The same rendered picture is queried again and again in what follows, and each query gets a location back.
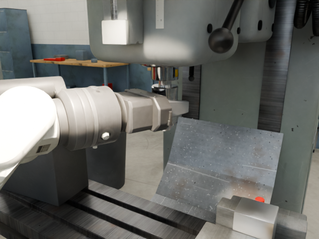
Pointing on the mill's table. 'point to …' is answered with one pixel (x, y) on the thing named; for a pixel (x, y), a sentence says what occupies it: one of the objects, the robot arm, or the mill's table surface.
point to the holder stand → (51, 176)
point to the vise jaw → (220, 233)
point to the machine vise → (285, 223)
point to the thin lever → (191, 73)
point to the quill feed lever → (225, 31)
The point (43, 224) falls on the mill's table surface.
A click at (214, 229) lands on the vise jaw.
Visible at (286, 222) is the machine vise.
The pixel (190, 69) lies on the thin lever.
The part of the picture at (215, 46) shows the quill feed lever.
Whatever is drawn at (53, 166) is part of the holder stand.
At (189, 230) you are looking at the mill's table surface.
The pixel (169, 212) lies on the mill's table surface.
